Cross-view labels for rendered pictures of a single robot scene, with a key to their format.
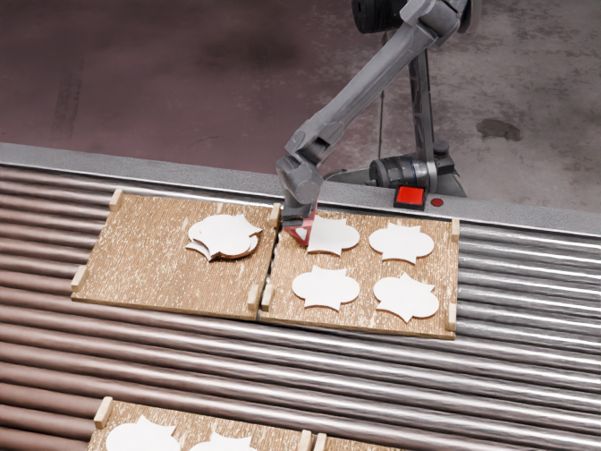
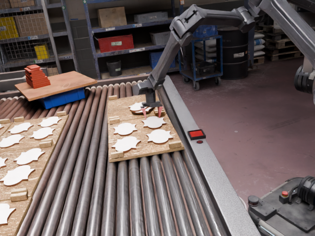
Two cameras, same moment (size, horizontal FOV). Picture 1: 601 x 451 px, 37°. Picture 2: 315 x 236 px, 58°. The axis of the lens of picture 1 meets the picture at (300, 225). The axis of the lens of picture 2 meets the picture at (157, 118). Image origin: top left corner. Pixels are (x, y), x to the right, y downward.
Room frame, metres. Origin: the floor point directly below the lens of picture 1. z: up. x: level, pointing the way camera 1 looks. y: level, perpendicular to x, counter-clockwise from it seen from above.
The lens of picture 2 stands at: (1.12, -1.45, 1.60)
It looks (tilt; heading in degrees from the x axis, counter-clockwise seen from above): 24 degrees down; 73
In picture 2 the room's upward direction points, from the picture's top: 6 degrees counter-clockwise
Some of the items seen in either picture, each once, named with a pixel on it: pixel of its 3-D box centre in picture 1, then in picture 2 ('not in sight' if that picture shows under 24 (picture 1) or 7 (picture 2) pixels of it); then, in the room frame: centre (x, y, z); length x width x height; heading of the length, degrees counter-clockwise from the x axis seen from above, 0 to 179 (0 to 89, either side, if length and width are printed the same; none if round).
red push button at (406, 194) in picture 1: (410, 197); (196, 134); (1.68, -0.27, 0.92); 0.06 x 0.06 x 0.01; 77
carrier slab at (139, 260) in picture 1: (181, 252); (134, 107); (1.50, 0.27, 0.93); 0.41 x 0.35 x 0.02; 80
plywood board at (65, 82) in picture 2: not in sight; (54, 84); (1.02, 0.86, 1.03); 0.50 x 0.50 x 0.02; 16
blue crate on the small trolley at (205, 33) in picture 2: not in sight; (200, 29); (3.41, 3.06, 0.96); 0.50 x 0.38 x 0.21; 98
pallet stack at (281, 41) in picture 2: not in sight; (289, 35); (5.96, 3.79, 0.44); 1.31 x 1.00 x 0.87; 173
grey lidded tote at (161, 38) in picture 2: not in sight; (163, 37); (3.15, 4.20, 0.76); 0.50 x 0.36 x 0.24; 179
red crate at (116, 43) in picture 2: not in sight; (115, 42); (2.19, 4.34, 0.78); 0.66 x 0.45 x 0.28; 173
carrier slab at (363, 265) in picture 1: (364, 269); (142, 135); (1.42, -0.14, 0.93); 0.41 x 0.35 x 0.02; 80
